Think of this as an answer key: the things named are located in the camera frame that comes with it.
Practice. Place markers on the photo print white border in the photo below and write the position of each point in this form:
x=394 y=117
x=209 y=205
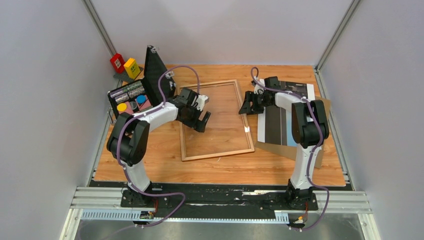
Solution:
x=302 y=89

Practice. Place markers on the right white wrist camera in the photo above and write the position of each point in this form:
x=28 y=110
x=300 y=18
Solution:
x=258 y=89

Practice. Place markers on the wooden picture frame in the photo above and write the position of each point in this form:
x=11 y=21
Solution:
x=226 y=133

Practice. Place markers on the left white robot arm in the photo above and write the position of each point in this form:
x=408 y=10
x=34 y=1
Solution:
x=129 y=138

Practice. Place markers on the yellow round disc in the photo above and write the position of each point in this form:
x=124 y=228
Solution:
x=122 y=107

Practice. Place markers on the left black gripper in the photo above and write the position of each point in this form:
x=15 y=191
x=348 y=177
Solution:
x=198 y=125

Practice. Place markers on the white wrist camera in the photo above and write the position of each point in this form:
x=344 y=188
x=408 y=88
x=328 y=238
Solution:
x=200 y=102
x=258 y=89

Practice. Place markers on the yellow toy house block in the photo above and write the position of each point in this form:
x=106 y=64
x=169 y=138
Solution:
x=132 y=68

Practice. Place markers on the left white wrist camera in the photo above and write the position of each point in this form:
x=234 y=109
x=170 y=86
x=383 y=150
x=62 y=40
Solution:
x=200 y=102

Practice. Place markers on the red toy house block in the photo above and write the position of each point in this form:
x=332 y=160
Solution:
x=117 y=62

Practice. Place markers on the blue round disc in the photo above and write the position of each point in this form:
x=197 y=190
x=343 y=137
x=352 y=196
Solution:
x=141 y=99

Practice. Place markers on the brown cardboard backing sheet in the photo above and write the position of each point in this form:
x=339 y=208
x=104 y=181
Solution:
x=281 y=150

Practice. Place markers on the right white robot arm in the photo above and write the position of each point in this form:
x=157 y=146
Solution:
x=309 y=127

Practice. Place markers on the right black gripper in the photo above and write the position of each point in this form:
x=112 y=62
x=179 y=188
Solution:
x=250 y=97

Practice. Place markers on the aluminium rail frame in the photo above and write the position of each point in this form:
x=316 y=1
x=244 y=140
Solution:
x=103 y=203

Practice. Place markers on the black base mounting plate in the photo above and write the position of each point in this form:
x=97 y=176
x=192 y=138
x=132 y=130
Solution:
x=216 y=201

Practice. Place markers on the black open toy case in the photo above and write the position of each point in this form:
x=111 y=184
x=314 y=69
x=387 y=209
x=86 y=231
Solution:
x=154 y=67

